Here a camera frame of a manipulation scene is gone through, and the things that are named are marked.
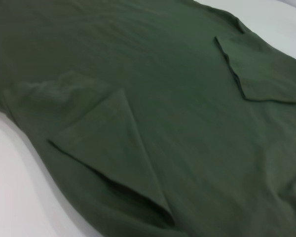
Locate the dark green t-shirt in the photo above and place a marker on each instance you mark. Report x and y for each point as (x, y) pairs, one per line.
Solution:
(162, 98)

